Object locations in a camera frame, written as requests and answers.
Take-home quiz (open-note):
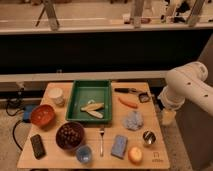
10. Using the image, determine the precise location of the small metal cup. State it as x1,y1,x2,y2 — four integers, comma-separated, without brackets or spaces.
143,131,156,146

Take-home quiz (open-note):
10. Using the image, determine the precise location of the blue sponge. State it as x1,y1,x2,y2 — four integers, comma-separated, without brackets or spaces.
111,135,128,159

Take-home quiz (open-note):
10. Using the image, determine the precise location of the yellow apple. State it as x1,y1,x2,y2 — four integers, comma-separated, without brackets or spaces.
128,146,143,164

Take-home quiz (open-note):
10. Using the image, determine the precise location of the white paper cup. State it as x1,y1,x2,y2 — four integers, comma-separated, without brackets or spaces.
48,88,64,106

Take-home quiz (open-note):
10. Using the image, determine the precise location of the blue box on floor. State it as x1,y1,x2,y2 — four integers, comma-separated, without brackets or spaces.
23,105,35,123

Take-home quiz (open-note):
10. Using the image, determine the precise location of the green plastic tray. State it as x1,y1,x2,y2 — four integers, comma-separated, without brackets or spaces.
66,80,112,124

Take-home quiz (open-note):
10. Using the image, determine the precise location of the black cable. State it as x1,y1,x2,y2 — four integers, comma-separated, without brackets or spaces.
5,87,25,152

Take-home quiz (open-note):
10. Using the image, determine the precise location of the orange bowl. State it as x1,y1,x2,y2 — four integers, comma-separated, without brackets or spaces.
30,104,55,127

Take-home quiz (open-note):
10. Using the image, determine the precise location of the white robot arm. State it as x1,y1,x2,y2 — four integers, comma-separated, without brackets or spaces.
158,61,213,116

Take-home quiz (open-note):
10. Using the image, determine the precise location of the blue plastic cup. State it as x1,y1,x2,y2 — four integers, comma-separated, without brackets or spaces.
76,145,92,164

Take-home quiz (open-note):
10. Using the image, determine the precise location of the black eraser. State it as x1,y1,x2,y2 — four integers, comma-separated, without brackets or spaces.
30,134,46,159

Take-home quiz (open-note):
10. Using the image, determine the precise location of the dark bowl of nuts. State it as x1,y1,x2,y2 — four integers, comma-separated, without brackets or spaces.
56,121,85,151

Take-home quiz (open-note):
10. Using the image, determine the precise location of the crumpled blue cloth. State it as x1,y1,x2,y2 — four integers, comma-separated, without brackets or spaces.
122,111,144,131

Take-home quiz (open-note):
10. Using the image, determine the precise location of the metal fork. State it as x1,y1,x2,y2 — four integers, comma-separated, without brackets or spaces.
99,127,105,157

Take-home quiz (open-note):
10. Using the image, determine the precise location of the orange carrot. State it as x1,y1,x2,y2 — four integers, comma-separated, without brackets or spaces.
118,97,138,109

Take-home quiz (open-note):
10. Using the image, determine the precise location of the pale corn cob piece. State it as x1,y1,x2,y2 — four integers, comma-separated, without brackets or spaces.
87,111,103,119

